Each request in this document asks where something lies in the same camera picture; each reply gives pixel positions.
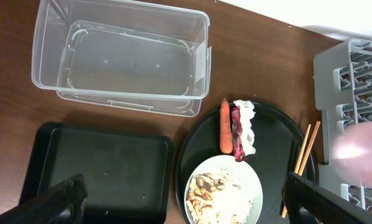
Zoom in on red snack wrapper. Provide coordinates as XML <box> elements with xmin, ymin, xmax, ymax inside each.
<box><xmin>231</xmin><ymin>106</ymin><xmax>246</xmax><ymax>162</ymax></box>

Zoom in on rectangular black tray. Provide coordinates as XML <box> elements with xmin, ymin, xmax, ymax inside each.
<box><xmin>19</xmin><ymin>122</ymin><xmax>174</xmax><ymax>223</ymax></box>

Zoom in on wooden chopstick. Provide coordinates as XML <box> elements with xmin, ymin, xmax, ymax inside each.
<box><xmin>281</xmin><ymin>123</ymin><xmax>312</xmax><ymax>218</ymax></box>
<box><xmin>298</xmin><ymin>121</ymin><xmax>321</xmax><ymax>176</ymax></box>

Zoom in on round black tray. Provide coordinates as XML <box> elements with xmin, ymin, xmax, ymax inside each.
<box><xmin>175</xmin><ymin>102</ymin><xmax>304</xmax><ymax>223</ymax></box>

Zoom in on clear plastic bin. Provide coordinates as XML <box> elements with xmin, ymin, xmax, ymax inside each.
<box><xmin>31</xmin><ymin>0</ymin><xmax>212</xmax><ymax>117</ymax></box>

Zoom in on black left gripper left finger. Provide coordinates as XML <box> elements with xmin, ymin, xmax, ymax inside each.
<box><xmin>0</xmin><ymin>174</ymin><xmax>87</xmax><ymax>224</ymax></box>

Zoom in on orange carrot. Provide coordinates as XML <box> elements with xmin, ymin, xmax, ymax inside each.
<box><xmin>220</xmin><ymin>98</ymin><xmax>233</xmax><ymax>154</ymax></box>

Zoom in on grey plate with food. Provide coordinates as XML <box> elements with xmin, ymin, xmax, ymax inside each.
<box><xmin>182</xmin><ymin>155</ymin><xmax>263</xmax><ymax>224</ymax></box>

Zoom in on grey dishwasher rack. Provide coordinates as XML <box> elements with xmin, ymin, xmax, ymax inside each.
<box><xmin>314</xmin><ymin>39</ymin><xmax>372</xmax><ymax>212</ymax></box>

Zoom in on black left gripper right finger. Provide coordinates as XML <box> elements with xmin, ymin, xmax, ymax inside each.
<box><xmin>283</xmin><ymin>172</ymin><xmax>372</xmax><ymax>224</ymax></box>

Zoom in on white napkin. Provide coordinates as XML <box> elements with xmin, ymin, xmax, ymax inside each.
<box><xmin>234</xmin><ymin>100</ymin><xmax>256</xmax><ymax>156</ymax></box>

